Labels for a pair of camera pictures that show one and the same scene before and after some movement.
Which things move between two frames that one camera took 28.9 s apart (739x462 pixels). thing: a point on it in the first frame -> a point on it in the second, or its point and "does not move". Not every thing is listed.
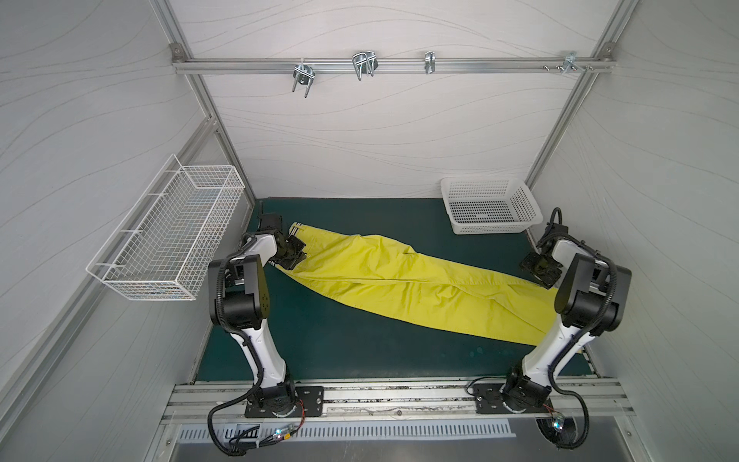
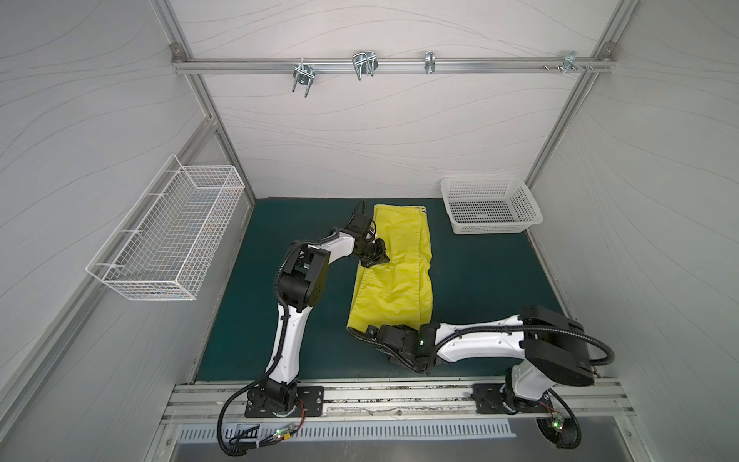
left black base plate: [312, 397] does not move
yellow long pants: [431, 282] -> [399, 291]
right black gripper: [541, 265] -> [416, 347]
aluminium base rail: [223, 402] does not move
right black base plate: [489, 399] does not move
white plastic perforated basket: [489, 206] does not move
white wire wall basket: [163, 243] does not move
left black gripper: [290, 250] -> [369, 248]
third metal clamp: [429, 61] does not move
